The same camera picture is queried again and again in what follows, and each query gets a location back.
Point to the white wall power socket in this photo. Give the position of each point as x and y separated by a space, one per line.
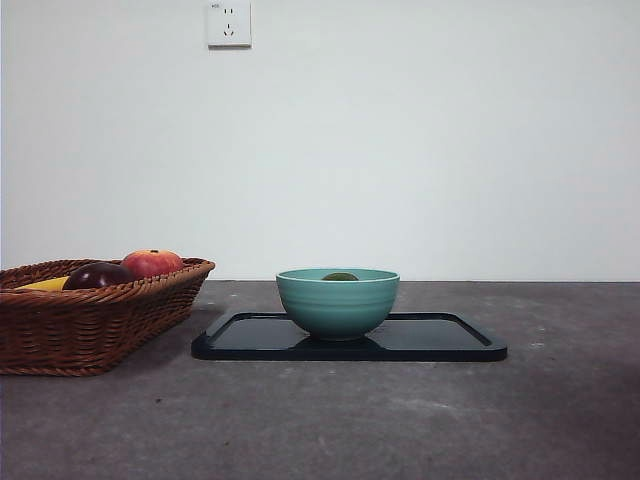
229 25

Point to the brown wicker basket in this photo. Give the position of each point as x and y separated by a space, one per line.
75 330

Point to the red apple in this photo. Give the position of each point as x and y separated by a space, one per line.
152 262

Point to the dark rectangular tray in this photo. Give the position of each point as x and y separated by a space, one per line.
435 340

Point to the yellow banana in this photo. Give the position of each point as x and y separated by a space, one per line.
45 284

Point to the green avocado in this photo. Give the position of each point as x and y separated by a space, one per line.
340 276

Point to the dark purple plum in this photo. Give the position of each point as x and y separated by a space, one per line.
100 276

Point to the teal ribbed bowl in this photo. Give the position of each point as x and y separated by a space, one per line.
339 310

